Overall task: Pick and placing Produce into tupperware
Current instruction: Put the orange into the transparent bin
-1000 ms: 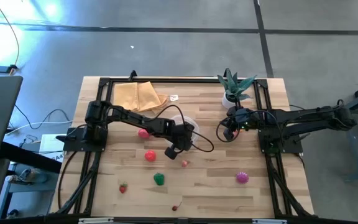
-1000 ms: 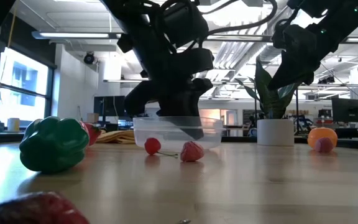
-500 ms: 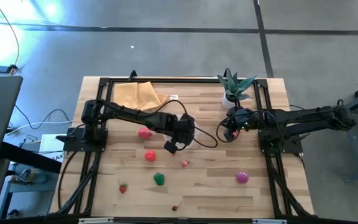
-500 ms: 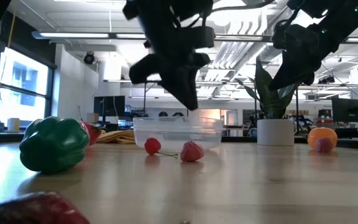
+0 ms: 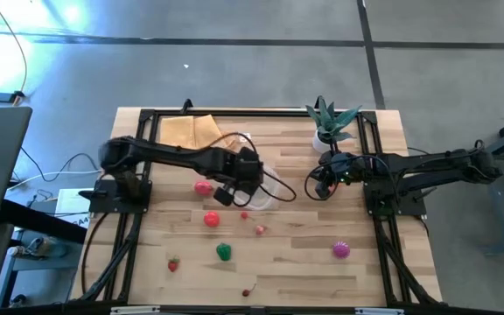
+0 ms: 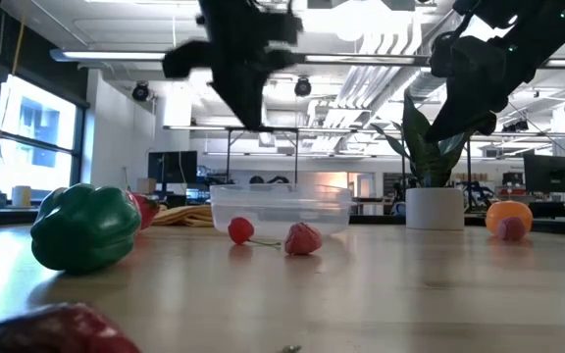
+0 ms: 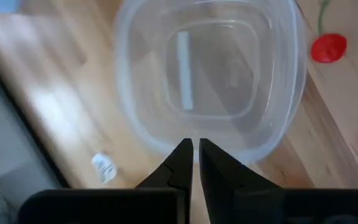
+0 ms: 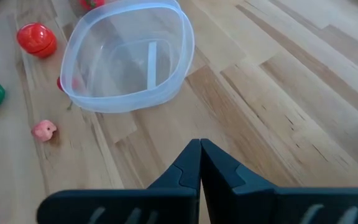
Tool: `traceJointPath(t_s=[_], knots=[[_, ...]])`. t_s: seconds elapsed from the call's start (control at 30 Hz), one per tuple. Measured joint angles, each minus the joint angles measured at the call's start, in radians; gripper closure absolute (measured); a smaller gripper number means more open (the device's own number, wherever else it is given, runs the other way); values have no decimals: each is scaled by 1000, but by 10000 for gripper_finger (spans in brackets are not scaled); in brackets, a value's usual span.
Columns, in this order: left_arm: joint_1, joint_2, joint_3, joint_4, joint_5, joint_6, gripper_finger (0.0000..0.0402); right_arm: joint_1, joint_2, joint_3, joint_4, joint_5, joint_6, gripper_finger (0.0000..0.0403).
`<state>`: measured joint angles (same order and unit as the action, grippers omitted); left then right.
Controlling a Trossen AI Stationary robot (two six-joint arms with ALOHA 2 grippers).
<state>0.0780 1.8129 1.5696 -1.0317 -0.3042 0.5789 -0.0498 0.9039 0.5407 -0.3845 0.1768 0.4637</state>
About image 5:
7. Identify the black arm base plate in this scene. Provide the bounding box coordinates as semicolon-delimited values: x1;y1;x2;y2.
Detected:
362;174;429;218
78;178;153;215

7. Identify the white paper box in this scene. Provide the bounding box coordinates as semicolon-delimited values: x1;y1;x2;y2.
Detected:
53;187;94;228

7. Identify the grey shelf cart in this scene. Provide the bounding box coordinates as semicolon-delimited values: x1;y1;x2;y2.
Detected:
0;227;85;310

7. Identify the black floor cable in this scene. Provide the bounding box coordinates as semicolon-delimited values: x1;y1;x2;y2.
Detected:
18;146;101;177

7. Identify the red apple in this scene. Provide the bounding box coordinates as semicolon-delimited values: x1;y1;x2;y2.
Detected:
193;179;214;197

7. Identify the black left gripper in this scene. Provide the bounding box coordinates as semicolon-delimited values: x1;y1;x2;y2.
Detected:
213;146;265;207

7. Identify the purple toy cabbage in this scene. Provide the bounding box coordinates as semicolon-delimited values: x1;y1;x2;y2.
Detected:
332;241;351;260

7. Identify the white floor cable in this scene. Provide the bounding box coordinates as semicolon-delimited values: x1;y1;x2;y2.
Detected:
8;168;103;190

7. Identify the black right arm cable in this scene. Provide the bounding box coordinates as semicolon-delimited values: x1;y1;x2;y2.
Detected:
304;152;396;202

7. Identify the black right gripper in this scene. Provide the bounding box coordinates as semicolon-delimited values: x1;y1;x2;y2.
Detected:
309;150;362;199

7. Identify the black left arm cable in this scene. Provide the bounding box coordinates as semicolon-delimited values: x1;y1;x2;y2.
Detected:
206;130;298;209

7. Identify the yellow floor cable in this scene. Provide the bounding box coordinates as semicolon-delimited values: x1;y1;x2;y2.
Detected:
0;0;29;106

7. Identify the green plant in white pot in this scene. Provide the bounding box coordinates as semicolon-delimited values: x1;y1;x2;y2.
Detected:
304;94;363;155

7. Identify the white metal bracket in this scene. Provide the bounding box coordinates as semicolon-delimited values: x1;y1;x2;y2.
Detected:
110;305;161;315
355;307;405;315

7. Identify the yellow folded cloth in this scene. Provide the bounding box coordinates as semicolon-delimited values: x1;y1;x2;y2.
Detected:
158;114;238;152

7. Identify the clear plastic tupperware container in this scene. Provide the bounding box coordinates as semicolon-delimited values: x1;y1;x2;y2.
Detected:
232;164;282;212

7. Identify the black aluminium table frame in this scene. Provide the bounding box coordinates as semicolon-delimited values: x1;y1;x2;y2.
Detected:
70;108;444;315

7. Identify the green toy bell pepper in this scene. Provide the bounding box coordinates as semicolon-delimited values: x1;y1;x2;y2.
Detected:
215;242;233;263

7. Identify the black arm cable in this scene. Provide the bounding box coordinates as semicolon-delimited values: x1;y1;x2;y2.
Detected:
304;152;396;202
206;130;298;209

